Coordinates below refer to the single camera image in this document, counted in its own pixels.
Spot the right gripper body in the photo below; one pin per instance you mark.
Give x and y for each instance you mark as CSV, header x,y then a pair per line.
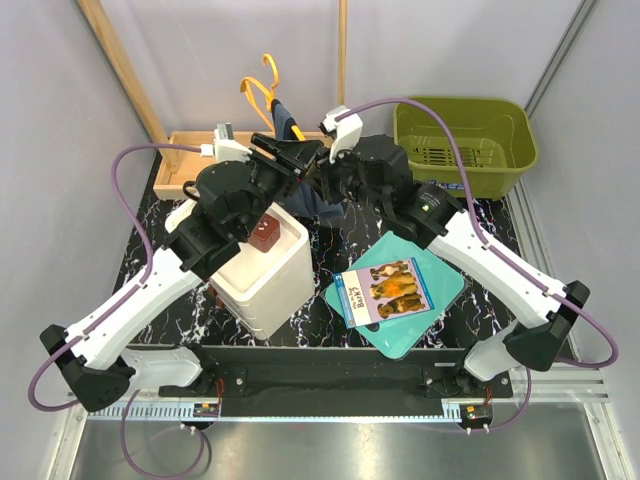
x,y
341,178

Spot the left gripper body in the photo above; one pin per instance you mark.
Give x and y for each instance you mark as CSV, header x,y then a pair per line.
x,y
271,182

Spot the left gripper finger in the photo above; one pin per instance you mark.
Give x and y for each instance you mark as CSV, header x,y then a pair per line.
x,y
296,165
274,145

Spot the blue tank top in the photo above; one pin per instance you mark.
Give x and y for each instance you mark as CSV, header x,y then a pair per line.
x,y
305,202

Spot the yellow plastic hanger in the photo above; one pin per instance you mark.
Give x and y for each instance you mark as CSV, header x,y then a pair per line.
x,y
249,82

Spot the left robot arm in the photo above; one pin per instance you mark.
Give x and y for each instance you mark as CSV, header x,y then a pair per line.
x,y
234,193

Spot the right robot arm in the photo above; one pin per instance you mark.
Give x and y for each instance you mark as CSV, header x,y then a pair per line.
x,y
375,172

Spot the red cube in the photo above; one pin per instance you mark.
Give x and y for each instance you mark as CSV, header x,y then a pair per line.
x,y
265,234

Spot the dark green mug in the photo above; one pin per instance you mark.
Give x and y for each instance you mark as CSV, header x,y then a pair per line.
x,y
190,190

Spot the wooden clothes rack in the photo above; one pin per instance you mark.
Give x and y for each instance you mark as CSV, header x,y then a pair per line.
x,y
176,166

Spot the white foam box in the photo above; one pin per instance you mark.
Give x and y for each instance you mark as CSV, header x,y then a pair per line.
x,y
264,290

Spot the dog picture book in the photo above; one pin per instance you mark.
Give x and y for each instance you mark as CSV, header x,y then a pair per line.
x,y
372,295

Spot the teal cutting board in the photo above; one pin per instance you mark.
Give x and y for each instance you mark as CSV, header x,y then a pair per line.
x,y
394,338

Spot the green plastic basket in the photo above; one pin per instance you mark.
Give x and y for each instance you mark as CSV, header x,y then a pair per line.
x,y
493,135

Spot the black marble mat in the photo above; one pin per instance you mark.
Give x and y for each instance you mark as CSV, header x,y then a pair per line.
x,y
335,246

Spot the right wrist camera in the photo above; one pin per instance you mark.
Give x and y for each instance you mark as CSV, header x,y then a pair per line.
x,y
344,128

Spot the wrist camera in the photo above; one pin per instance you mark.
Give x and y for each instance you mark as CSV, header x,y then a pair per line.
x,y
224,146
344,128

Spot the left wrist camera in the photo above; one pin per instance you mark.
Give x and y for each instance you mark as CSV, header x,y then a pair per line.
x,y
224,146

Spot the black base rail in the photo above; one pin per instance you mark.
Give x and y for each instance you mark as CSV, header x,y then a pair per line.
x,y
334,383

